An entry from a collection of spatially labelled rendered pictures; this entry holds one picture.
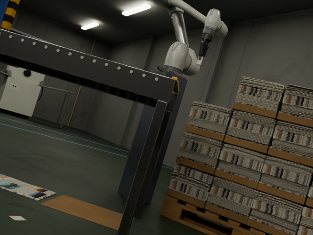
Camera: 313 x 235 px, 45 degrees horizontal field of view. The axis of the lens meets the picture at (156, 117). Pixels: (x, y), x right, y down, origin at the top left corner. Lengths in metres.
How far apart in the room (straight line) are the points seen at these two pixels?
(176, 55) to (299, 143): 1.13
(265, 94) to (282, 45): 4.00
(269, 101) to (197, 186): 0.73
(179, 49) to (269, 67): 3.71
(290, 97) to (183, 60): 0.89
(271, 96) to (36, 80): 7.77
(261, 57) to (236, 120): 4.26
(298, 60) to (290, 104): 3.69
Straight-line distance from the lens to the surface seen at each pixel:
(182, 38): 3.22
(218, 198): 2.52
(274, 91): 2.53
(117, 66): 1.88
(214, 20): 2.96
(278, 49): 6.53
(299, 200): 2.43
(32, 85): 9.57
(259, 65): 6.69
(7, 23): 2.92
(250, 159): 2.47
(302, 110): 2.48
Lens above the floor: 0.50
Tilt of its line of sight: 3 degrees up
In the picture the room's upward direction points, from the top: 17 degrees clockwise
